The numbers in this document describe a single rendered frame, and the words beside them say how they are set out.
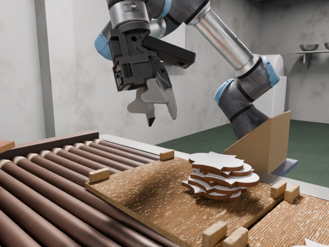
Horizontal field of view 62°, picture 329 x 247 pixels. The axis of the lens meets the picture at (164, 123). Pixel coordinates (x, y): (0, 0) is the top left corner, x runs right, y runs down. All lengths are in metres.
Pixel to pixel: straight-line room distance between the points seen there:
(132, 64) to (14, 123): 2.83
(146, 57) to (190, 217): 0.34
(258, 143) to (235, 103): 0.20
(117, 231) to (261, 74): 0.77
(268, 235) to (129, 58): 0.42
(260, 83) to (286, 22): 6.76
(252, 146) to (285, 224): 0.46
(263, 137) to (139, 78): 0.60
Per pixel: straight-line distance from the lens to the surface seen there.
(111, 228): 0.61
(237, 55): 1.07
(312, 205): 0.73
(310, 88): 7.56
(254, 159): 1.04
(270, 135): 1.01
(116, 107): 3.96
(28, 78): 3.32
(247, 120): 1.10
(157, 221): 0.59
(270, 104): 6.43
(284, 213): 0.67
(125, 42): 0.55
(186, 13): 1.03
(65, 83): 3.23
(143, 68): 0.53
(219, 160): 0.69
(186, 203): 0.66
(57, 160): 1.08
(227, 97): 1.13
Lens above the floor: 1.24
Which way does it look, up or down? 11 degrees down
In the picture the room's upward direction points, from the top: straight up
